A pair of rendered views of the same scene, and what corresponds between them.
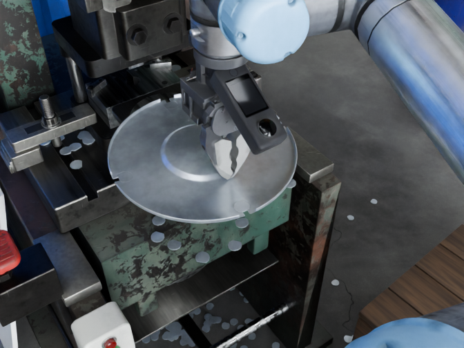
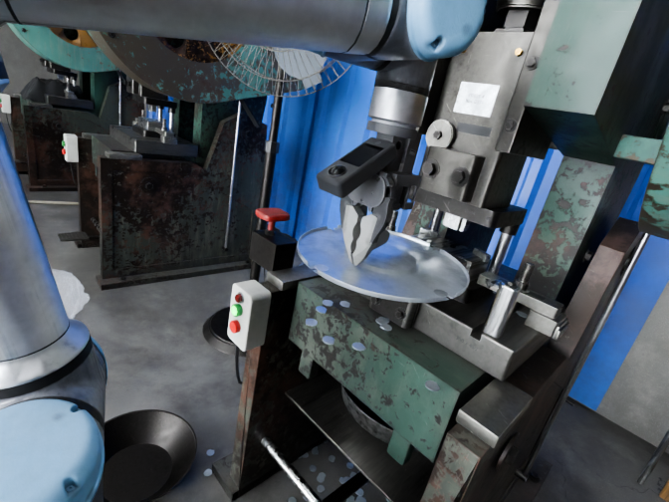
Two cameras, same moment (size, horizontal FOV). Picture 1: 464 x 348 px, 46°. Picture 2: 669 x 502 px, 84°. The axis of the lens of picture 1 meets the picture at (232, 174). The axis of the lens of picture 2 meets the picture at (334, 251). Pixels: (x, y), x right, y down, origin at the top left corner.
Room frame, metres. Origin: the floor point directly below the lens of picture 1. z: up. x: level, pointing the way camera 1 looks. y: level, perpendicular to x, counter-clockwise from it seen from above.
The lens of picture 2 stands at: (0.42, -0.52, 1.00)
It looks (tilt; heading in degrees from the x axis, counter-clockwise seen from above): 20 degrees down; 76
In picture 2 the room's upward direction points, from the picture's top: 12 degrees clockwise
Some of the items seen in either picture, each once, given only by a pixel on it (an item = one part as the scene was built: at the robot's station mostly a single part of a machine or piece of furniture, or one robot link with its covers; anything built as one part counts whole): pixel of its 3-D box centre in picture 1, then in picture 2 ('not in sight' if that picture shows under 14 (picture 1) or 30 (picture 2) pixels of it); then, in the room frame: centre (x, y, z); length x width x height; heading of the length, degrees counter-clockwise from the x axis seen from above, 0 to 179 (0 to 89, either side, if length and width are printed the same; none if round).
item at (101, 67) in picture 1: (125, 39); (463, 208); (0.85, 0.18, 0.86); 0.20 x 0.16 x 0.05; 124
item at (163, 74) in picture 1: (135, 92); (446, 255); (0.84, 0.18, 0.76); 0.15 x 0.09 x 0.05; 124
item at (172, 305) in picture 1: (155, 244); (397, 412); (0.85, 0.19, 0.31); 0.43 x 0.42 x 0.01; 124
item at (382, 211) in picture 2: not in sight; (376, 212); (0.59, -0.02, 0.88); 0.05 x 0.02 x 0.09; 124
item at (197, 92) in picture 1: (219, 83); (385, 168); (0.60, 0.02, 0.94); 0.09 x 0.08 x 0.12; 34
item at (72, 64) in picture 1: (74, 67); (436, 220); (0.85, 0.28, 0.81); 0.02 x 0.02 x 0.14
